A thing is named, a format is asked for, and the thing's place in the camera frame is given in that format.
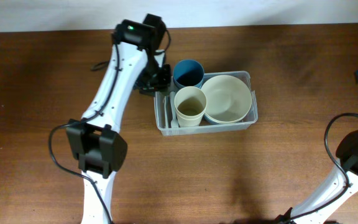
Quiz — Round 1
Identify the white plastic spoon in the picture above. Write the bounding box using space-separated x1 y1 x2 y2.
163 96 169 128

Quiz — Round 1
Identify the blue cup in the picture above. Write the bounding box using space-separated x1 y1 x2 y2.
173 80 203 92
173 59 204 89

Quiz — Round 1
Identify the cream cup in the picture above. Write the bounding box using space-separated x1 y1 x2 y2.
177 114 203 128
174 86 207 120

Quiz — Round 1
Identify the white plastic fork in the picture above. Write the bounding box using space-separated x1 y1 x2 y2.
170 91 179 128

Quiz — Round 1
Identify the blue bowl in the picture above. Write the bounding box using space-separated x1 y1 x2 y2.
203 114 243 124

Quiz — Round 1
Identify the cream bowl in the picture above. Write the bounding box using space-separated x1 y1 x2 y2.
201 75 252 110
205 106 252 122

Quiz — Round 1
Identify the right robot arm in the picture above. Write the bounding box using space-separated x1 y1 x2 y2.
276 113 358 223

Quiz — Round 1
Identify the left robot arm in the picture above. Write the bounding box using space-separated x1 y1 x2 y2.
66 14 171 223

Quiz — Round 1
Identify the clear plastic container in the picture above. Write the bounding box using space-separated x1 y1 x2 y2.
154 71 259 136

